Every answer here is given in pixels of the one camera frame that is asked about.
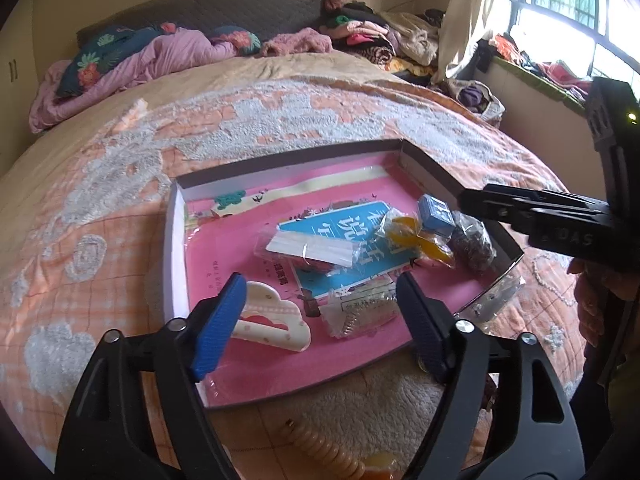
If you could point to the pink shallow box tray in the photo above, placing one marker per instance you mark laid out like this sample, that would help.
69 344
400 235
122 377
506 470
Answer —
175 260

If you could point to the clothes on windowsill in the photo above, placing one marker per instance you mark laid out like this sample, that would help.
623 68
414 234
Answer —
550 72

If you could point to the cream curtain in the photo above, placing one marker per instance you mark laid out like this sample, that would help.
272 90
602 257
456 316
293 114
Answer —
475 10

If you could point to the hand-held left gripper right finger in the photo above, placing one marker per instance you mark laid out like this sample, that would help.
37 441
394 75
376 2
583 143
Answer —
425 330

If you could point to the tan bedspread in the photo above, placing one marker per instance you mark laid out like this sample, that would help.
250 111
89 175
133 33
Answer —
250 67

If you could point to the large dark floral pillow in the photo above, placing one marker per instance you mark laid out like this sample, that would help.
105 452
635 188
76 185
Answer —
100 57

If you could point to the printed clear jewelry bag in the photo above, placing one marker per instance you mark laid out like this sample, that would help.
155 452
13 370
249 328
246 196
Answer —
360 310

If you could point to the clear bag with yellow piece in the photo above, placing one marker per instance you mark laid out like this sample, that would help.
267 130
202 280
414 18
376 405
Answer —
400 232

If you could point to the clear bag of cream beads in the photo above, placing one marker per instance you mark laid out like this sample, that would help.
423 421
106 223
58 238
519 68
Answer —
502 292

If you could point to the black bag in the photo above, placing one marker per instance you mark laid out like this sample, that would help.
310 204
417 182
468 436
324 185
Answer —
484 55

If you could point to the cream cloud-shaped hair clip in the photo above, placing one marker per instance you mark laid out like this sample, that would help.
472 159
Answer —
295 330

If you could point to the person's right hand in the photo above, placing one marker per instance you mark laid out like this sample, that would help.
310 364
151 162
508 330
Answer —
592 305

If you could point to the cream wardrobe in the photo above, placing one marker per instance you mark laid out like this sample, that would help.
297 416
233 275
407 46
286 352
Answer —
15 95

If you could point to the small blue box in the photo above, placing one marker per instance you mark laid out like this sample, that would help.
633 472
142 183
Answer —
435 215

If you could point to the grey quilted headboard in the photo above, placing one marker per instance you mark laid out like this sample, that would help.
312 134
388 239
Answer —
225 5

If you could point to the dark silver jewelry bag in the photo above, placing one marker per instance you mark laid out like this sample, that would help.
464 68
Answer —
472 245

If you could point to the pink fuzzy garment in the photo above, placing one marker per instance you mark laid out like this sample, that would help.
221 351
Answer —
300 40

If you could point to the clear bag with white card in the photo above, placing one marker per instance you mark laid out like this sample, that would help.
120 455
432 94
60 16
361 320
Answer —
310 250

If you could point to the peach cloud-pattern blanket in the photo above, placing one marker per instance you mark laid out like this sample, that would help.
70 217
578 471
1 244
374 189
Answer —
125 170

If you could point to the pink quilt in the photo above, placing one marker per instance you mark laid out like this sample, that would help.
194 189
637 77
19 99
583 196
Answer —
165 55

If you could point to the pile of clothes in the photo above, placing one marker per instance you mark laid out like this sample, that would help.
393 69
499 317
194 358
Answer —
370 35

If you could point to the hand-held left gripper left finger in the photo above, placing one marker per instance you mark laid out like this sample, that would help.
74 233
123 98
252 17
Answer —
220 330

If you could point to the small dark floral pillow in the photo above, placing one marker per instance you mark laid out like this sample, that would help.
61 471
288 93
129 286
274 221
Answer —
240 40

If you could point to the fabric basket with clothes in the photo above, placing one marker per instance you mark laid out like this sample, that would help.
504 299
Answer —
475 97

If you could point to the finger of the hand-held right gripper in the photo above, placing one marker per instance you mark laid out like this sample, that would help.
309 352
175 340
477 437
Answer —
500 202
570 232

